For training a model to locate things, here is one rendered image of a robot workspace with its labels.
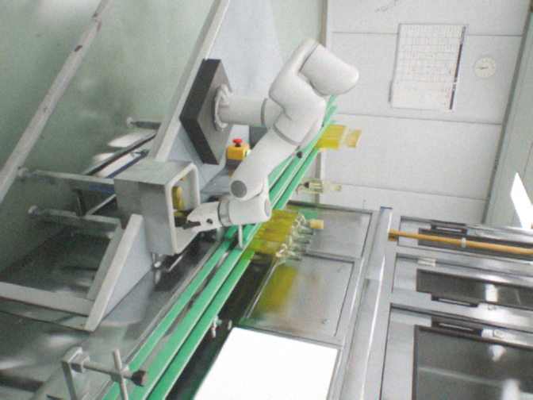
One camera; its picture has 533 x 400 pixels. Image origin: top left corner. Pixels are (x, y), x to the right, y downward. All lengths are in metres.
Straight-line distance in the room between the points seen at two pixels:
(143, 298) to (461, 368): 0.90
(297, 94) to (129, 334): 0.70
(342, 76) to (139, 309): 0.78
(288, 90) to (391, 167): 6.57
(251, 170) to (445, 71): 6.22
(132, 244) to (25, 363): 0.47
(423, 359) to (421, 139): 6.20
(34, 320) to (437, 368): 1.23
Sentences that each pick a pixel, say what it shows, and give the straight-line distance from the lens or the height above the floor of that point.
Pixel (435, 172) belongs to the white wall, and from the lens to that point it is 7.68.
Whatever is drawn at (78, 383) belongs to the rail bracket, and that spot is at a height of 0.86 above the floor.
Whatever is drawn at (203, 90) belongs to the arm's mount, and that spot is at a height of 0.80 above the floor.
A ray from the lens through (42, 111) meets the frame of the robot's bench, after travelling 1.83.
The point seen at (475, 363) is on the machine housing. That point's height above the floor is 1.68.
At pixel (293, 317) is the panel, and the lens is 1.47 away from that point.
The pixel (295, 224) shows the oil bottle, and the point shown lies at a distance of 1.64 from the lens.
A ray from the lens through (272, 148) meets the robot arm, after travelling 1.16.
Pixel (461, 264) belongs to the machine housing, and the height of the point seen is 1.67.
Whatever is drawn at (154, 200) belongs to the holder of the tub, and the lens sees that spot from 1.27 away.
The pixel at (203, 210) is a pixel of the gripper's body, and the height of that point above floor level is 0.90.
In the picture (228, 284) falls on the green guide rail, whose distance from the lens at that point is 1.45.
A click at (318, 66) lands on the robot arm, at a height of 1.19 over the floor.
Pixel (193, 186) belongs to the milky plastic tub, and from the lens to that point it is 1.39.
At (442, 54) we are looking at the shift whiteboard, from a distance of 7.21.
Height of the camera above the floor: 1.42
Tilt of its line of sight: 16 degrees down
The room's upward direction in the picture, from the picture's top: 97 degrees clockwise
